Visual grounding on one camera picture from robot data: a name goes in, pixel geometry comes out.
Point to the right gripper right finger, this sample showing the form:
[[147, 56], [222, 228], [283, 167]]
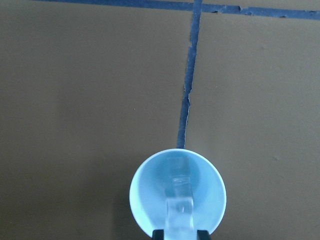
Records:
[[203, 235]]

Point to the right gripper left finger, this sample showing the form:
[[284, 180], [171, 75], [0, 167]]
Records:
[[158, 234]]

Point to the light blue plastic cup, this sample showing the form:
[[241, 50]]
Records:
[[177, 173]]

